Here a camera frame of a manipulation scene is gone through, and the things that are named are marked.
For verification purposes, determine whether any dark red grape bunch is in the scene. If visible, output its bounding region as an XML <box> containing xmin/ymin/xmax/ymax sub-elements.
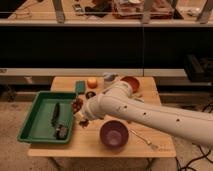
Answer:
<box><xmin>71</xmin><ymin>98</ymin><xmax>89</xmax><ymax>128</ymax></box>

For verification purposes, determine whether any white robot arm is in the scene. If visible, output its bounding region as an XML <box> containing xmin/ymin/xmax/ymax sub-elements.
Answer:
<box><xmin>81</xmin><ymin>81</ymin><xmax>213</xmax><ymax>148</ymax></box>

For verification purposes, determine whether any small metal cup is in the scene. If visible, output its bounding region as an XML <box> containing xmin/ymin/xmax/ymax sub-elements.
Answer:
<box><xmin>85</xmin><ymin>91</ymin><xmax>96</xmax><ymax>99</ymax></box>

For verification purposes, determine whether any orange fruit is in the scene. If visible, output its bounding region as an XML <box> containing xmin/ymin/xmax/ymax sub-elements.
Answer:
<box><xmin>87</xmin><ymin>77</ymin><xmax>97</xmax><ymax>89</ymax></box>

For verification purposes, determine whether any green sponge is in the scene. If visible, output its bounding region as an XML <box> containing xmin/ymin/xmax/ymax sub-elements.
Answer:
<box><xmin>75</xmin><ymin>80</ymin><xmax>86</xmax><ymax>94</ymax></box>

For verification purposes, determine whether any red-orange bowl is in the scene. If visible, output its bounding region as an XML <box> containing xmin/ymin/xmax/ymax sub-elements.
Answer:
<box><xmin>122</xmin><ymin>76</ymin><xmax>140</xmax><ymax>93</ymax></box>

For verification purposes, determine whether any purple bowl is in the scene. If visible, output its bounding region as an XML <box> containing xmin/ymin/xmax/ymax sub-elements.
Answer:
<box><xmin>99</xmin><ymin>120</ymin><xmax>129</xmax><ymax>149</ymax></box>

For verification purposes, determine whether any dark brush in tray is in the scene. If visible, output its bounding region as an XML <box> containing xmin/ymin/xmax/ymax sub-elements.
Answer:
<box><xmin>51</xmin><ymin>102</ymin><xmax>68</xmax><ymax>140</ymax></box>

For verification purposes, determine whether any green plastic tray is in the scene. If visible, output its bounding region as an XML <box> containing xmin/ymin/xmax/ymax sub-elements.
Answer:
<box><xmin>17</xmin><ymin>91</ymin><xmax>76</xmax><ymax>144</ymax></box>

